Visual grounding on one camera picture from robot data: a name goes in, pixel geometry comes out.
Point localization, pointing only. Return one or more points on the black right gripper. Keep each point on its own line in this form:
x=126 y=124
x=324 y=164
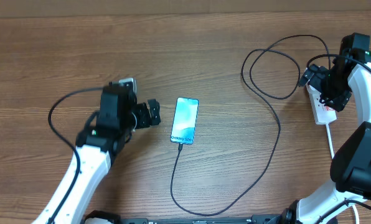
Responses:
x=339 y=100

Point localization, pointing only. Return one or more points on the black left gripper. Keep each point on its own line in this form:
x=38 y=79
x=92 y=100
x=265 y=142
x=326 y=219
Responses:
x=144 y=120

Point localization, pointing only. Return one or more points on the blue Galaxy smartphone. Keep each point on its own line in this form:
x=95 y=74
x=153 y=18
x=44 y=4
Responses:
x=185 y=116

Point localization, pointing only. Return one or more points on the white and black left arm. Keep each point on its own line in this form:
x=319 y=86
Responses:
x=97 y=145

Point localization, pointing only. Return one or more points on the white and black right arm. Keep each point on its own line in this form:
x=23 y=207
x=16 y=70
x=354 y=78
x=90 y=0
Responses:
x=350 y=172

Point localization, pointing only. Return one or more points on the white power extension strip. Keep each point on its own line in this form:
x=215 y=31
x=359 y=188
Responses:
x=322 y=114

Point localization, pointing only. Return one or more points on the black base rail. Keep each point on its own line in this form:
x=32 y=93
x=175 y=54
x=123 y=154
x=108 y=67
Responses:
x=201 y=220

